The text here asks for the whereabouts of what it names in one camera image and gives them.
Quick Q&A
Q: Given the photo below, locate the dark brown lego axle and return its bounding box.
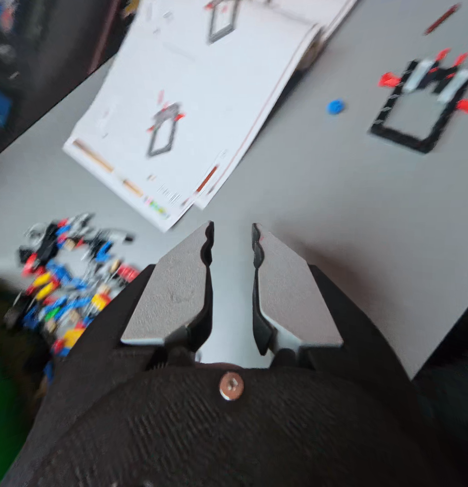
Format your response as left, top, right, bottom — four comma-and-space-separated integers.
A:
423, 3, 461, 36

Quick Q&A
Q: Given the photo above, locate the lego instruction booklet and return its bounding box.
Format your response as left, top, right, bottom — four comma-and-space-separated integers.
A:
63, 0, 359, 233

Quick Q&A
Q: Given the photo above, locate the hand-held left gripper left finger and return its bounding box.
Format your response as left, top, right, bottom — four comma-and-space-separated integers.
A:
120, 221, 215, 352

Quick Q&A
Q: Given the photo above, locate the black lego frame assembly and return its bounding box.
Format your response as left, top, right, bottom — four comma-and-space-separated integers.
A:
369, 47, 468, 154

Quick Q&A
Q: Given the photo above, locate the pile of loose lego pieces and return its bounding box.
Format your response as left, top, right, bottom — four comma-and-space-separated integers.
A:
4, 212, 141, 381

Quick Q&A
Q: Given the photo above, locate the green plastic bin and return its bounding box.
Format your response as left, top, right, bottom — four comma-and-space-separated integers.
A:
0, 278, 31, 487

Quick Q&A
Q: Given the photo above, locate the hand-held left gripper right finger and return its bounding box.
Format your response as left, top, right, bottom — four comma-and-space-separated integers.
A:
252, 222, 345, 357

